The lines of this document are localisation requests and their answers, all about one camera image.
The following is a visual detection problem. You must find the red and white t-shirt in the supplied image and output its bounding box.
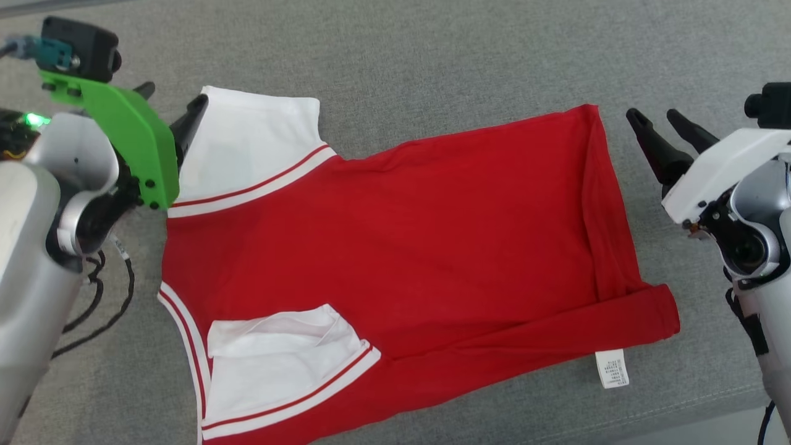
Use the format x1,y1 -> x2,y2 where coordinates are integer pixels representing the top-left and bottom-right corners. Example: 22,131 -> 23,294
158,85 -> 680,445

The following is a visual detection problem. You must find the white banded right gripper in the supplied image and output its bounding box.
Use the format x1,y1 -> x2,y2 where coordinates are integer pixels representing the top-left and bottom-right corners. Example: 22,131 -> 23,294
625,108 -> 791,224

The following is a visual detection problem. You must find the thin black cable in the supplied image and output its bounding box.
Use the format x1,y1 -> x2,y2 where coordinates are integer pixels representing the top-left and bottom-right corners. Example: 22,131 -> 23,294
759,400 -> 777,445
53,238 -> 135,359

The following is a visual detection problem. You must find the left cable with teal plug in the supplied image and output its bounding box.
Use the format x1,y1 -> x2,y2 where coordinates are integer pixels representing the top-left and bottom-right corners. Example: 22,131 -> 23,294
0,35 -> 78,70

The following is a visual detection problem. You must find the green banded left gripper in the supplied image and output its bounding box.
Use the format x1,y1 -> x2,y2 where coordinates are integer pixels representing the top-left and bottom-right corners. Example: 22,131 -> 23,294
38,69 -> 209,211

